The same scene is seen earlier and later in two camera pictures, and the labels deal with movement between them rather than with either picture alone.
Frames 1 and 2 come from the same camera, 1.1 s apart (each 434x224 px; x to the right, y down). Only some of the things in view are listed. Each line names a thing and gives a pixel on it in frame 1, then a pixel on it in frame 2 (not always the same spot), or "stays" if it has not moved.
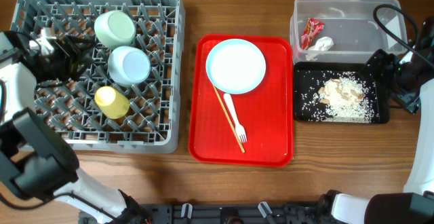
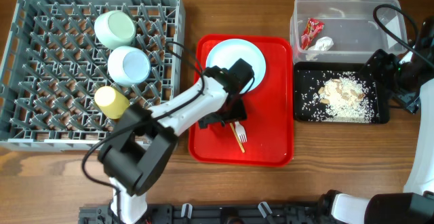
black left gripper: x=76 y=58 to x=239 y=113
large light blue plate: x=235 y=66 stays
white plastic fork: x=240 y=129 stays
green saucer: x=114 y=28 stays
